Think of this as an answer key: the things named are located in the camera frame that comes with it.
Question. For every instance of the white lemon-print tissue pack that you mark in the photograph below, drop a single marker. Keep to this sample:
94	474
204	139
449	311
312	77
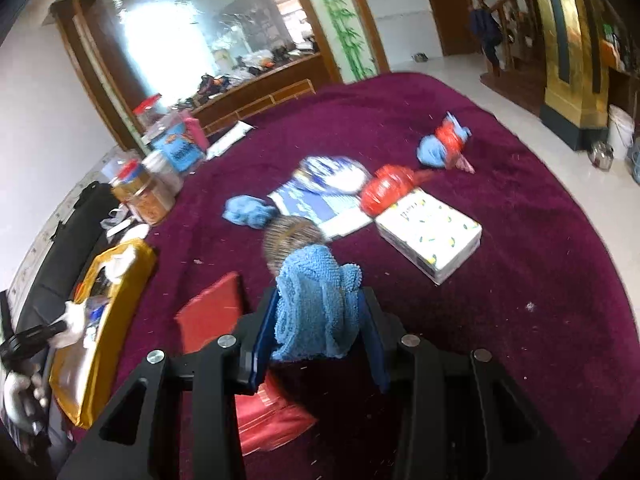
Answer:
435	237

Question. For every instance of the blue white patterned bag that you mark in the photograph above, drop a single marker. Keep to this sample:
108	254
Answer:
326	190

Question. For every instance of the red plastic bag bundle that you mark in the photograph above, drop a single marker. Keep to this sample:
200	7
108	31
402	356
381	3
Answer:
390	184

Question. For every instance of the blue snack jar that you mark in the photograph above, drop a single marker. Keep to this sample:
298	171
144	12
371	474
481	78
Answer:
172	138

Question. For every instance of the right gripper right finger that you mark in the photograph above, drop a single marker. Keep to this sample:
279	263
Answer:
462	415

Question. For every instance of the white paper strip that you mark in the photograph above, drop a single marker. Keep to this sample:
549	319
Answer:
235	134

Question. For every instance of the steel pot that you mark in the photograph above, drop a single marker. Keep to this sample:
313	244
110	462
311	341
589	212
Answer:
601	155

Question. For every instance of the gold pillar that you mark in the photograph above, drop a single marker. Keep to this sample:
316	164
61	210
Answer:
575	105

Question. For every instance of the light blue knitted cloth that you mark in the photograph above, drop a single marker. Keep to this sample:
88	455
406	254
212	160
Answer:
245	210

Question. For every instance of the white plastic bucket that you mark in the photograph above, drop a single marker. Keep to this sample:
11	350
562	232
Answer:
620	131

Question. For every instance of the white towel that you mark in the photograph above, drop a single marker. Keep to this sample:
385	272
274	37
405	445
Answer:
118	264

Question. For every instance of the red lid peanut jar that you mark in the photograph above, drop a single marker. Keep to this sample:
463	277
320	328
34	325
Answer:
146	197

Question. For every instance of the small blue towel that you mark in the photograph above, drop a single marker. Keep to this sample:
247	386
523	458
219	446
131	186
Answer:
317	312

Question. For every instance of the white gloved left hand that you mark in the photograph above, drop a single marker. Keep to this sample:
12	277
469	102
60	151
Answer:
25	400

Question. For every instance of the dark jacket on post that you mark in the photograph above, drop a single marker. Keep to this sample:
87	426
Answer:
487	31

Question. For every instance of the wooden staircase railing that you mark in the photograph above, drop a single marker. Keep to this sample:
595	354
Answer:
522	78

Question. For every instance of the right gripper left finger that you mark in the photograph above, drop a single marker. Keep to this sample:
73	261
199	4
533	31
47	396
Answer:
137	436

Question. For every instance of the yellow gift box tray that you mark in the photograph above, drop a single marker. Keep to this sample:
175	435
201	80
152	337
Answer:
82	374

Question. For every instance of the purple velvet tablecloth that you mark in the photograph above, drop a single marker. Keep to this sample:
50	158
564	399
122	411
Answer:
379	282

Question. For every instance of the brown knitted cloth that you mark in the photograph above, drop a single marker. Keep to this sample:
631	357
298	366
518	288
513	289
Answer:
286	234

